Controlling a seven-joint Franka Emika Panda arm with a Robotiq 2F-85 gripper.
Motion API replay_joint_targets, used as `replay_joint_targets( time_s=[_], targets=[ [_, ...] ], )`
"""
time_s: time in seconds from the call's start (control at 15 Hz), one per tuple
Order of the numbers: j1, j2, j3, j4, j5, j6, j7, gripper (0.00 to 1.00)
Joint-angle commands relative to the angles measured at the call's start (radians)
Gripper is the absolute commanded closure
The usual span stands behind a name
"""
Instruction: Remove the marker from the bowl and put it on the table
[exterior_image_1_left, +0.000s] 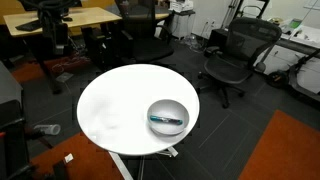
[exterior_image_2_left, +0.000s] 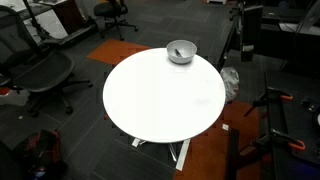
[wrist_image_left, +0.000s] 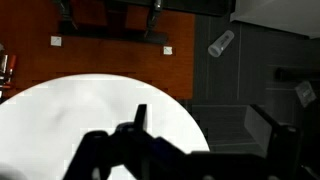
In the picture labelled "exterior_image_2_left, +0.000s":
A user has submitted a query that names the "teal marker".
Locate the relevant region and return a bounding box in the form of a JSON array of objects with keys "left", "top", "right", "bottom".
[{"left": 175, "top": 49, "right": 182, "bottom": 57}]

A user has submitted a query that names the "grey bowl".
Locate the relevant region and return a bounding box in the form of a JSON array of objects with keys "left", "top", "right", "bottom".
[{"left": 166, "top": 40, "right": 197, "bottom": 64}]

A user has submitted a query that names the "round white table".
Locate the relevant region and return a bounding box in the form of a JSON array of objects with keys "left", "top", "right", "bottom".
[{"left": 102, "top": 47, "right": 227, "bottom": 172}]

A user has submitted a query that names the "white plastic bag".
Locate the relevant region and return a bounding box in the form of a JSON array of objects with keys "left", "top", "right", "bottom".
[{"left": 220, "top": 67, "right": 240, "bottom": 103}]

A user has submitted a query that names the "black rolling office chair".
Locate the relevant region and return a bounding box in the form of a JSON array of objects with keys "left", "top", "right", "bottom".
[{"left": 93, "top": 0, "right": 138, "bottom": 41}]

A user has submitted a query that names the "black workbench with clamps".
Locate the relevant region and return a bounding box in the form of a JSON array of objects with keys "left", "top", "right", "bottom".
[{"left": 226, "top": 71, "right": 320, "bottom": 180}]

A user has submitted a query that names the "red black backpack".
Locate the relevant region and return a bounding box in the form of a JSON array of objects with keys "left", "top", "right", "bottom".
[{"left": 13, "top": 130, "right": 67, "bottom": 180}]

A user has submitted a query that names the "black mesh office chair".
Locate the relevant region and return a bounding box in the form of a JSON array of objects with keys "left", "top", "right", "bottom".
[{"left": 0, "top": 5, "right": 93, "bottom": 117}]

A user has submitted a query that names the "black desk right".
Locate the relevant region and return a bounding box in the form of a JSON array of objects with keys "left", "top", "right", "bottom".
[{"left": 216, "top": 3, "right": 320, "bottom": 73}]

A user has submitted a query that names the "upper orange handled clamp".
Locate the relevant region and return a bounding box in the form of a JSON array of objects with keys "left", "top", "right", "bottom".
[{"left": 244, "top": 87, "right": 293, "bottom": 117}]

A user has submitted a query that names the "orange handled clamp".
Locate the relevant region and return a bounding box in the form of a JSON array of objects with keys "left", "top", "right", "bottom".
[
  {"left": 244, "top": 87, "right": 293, "bottom": 117},
  {"left": 251, "top": 128, "right": 306, "bottom": 152}
]

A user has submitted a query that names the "lower orange handled clamp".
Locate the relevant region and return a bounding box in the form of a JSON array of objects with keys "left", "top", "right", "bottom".
[{"left": 251, "top": 128, "right": 306, "bottom": 152}]

